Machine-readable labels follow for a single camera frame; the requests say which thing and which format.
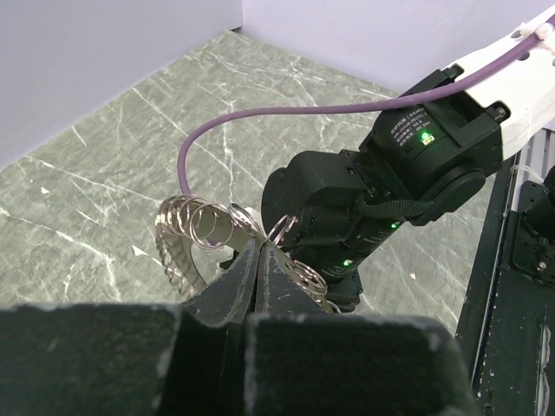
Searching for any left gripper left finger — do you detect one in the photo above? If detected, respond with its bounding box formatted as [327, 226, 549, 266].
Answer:
[1, 241, 260, 415]

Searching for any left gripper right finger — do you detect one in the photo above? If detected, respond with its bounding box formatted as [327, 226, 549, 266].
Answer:
[245, 244, 479, 415]

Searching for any metal disc keyring organizer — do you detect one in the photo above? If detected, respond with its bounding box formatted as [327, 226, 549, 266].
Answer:
[155, 195, 341, 315]

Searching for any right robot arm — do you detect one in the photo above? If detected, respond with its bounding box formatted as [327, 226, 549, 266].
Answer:
[261, 10, 554, 312]

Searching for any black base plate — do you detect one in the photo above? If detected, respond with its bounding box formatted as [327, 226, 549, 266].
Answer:
[455, 167, 554, 415]

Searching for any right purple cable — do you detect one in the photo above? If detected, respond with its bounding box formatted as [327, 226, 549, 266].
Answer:
[178, 8, 555, 246]

